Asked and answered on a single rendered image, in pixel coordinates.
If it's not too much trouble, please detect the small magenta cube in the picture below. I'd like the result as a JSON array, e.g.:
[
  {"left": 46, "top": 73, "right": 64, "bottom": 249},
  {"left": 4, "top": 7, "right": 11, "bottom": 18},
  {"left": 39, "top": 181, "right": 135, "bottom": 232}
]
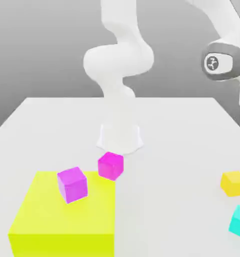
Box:
[{"left": 97, "top": 151, "right": 125, "bottom": 182}]

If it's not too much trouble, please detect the small violet cube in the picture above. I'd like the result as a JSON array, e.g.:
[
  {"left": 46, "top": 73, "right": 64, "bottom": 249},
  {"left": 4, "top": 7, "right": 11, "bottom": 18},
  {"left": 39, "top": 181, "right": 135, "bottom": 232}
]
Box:
[{"left": 57, "top": 166, "right": 89, "bottom": 205}]

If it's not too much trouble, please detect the small orange cube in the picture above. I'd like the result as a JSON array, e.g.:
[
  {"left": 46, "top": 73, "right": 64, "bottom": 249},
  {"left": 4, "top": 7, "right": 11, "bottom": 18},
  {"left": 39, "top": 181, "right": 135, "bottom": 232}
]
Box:
[{"left": 220, "top": 170, "right": 240, "bottom": 198}]

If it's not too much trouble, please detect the large yellow box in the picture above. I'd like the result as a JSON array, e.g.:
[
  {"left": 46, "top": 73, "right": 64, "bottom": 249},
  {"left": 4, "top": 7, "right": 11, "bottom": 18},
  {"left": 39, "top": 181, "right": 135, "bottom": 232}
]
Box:
[{"left": 8, "top": 171, "right": 117, "bottom": 257}]

